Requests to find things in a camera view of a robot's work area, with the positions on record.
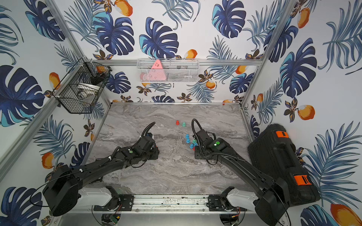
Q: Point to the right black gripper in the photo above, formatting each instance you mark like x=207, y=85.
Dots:
x=196, y=153

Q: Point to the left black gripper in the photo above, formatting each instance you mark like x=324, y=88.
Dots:
x=154, y=148

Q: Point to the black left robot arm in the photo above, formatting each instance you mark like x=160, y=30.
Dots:
x=62, y=191

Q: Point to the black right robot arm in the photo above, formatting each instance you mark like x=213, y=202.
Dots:
x=272, y=195

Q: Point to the black plastic tool case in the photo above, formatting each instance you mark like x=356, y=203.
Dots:
x=273, y=153

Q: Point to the pink triangular object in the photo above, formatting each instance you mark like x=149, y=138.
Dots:
x=156, y=73

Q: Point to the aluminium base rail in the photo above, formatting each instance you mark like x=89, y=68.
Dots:
x=103, y=203

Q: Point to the clear wall shelf basket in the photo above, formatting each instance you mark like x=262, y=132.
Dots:
x=177, y=70

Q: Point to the white items in wire basket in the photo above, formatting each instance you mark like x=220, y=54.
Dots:
x=87, y=92

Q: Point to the black wire basket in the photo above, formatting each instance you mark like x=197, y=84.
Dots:
x=84, y=71

